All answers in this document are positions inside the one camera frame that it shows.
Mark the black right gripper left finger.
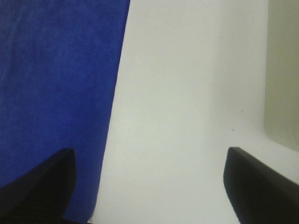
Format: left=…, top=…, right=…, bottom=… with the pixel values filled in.
left=0, top=148, right=76, bottom=224

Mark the beige storage box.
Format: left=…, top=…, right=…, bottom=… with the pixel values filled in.
left=264, top=0, right=299, bottom=151

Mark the blue microfiber towel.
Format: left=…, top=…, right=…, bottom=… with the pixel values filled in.
left=0, top=0, right=130, bottom=224

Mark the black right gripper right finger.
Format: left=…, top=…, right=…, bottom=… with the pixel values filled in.
left=223, top=147, right=299, bottom=224

